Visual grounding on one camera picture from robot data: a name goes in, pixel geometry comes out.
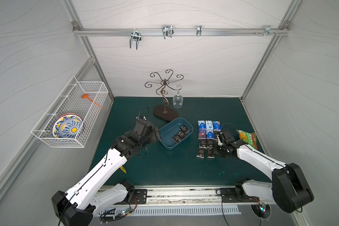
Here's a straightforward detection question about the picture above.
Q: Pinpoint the blue yellow patterned plate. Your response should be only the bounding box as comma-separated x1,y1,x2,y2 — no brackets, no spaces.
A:
52,114,83,138

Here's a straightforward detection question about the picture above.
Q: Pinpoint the metal hook centre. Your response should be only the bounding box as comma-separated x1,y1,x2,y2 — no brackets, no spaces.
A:
162,25,174,39

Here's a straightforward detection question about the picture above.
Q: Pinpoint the white vent strip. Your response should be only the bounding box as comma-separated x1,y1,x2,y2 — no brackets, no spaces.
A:
130,204,241,217

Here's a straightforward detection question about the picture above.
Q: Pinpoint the metal hook left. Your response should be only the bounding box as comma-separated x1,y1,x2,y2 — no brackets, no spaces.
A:
130,30,142,50

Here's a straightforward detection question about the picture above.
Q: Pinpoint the teal plastic storage box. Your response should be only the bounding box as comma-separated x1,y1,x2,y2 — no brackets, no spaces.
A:
159,117,194,150

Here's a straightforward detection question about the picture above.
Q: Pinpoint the green snack bag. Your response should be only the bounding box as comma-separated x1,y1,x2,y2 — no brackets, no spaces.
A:
237,130,258,150

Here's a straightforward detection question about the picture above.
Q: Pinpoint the dark blue tissue pack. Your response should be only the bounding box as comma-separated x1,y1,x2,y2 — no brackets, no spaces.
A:
198,129,207,140

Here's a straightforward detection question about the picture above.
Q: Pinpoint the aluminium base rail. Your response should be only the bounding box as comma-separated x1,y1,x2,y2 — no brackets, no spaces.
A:
101,185,300,205

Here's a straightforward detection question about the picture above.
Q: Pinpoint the blue pocket tissue pack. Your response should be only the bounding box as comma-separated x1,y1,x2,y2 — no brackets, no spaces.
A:
212,121,221,131

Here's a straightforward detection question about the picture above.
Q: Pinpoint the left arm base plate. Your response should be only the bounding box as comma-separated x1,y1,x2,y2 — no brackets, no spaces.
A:
124,189,148,205

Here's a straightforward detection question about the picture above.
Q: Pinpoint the metal hook small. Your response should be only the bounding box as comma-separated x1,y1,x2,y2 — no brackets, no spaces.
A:
196,25,202,37

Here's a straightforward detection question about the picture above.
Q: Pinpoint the yellow banana toy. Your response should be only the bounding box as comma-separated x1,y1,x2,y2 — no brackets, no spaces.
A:
120,166,127,174

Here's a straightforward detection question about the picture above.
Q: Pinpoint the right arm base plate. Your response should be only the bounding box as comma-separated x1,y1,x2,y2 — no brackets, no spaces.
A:
216,187,260,203

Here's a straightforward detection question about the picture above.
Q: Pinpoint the orange plastic spoon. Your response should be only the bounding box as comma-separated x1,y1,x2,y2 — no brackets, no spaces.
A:
82,93,103,109

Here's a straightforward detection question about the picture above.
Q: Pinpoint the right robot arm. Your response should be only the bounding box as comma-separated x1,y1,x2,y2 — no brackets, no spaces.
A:
214,140,315,213

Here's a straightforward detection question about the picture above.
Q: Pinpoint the light blue tissue pack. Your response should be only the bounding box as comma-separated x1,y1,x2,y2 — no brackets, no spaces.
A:
205,121,213,130

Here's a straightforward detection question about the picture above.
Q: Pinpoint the white wire basket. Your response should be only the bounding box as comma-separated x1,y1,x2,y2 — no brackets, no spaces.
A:
31,77,108,148

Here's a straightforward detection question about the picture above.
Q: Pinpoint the metal hook right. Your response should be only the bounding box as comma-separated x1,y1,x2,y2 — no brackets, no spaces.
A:
254,25,280,37

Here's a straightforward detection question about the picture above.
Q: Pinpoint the blue white tissue pack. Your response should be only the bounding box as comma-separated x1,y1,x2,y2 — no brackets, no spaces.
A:
198,120,206,129

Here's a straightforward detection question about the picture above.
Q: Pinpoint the metal scroll cup stand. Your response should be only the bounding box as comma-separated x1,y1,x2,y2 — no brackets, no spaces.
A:
145,69,184,122

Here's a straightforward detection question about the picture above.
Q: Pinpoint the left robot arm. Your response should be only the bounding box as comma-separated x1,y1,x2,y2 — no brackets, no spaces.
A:
51,119,161,226

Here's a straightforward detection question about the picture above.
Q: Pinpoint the aluminium top rail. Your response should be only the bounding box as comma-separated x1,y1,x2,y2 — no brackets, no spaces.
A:
73,27,291,38

